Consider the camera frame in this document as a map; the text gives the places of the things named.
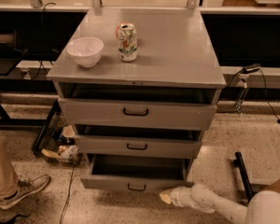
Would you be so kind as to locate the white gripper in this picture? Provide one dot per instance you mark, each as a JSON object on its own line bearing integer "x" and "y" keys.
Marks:
{"x": 179, "y": 195}

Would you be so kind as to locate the grey bottom drawer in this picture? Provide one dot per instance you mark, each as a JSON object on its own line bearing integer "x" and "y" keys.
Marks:
{"x": 139, "y": 174}

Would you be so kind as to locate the grey drawer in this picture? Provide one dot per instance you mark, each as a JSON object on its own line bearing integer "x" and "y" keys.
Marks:
{"x": 139, "y": 174}
{"x": 138, "y": 114}
{"x": 140, "y": 147}

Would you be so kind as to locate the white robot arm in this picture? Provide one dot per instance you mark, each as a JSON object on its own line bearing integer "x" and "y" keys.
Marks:
{"x": 263, "y": 208}

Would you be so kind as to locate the grey middle drawer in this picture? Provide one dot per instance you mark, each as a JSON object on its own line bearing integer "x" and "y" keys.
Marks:
{"x": 140, "y": 147}

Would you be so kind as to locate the grey top drawer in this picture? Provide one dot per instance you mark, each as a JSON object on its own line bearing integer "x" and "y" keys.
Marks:
{"x": 138, "y": 114}

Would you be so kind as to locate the grey metal drawer cabinet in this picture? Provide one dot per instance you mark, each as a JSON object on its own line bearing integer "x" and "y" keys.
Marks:
{"x": 175, "y": 64}

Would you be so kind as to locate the beige trouser leg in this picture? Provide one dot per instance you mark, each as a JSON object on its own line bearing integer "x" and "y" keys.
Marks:
{"x": 8, "y": 177}

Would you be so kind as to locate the white bowl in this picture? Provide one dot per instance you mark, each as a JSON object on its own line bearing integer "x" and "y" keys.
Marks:
{"x": 85, "y": 51}

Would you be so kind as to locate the white green drink can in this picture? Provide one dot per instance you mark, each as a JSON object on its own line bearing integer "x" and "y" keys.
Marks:
{"x": 127, "y": 41}

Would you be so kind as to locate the black metal cart frame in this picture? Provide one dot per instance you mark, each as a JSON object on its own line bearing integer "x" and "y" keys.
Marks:
{"x": 239, "y": 163}

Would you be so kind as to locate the wire basket with trash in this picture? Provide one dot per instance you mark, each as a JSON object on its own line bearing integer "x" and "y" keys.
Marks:
{"x": 52, "y": 143}

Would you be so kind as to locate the black table leg frame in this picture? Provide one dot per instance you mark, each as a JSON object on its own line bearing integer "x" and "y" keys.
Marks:
{"x": 21, "y": 110}

